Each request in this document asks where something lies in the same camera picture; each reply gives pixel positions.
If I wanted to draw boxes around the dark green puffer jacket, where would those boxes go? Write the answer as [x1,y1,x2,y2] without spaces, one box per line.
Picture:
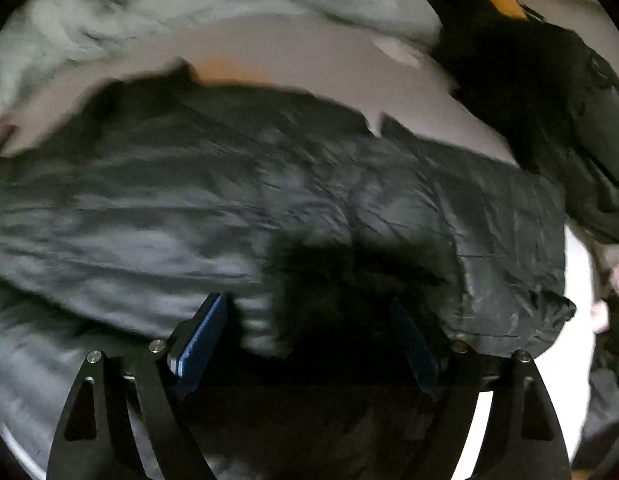
[429,0,619,246]

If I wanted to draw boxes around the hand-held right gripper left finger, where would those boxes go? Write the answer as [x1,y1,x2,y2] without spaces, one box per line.
[46,292,230,480]

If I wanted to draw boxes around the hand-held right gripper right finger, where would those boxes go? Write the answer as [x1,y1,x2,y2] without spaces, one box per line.
[389,297,573,480]

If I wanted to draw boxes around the light blue fleece blanket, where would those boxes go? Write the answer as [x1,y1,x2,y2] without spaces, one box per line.
[0,0,443,121]

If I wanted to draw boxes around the white bed sheet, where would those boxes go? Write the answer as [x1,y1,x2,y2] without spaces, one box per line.
[0,22,610,480]

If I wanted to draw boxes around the black puffer jacket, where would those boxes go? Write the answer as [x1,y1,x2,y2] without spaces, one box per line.
[0,67,576,480]

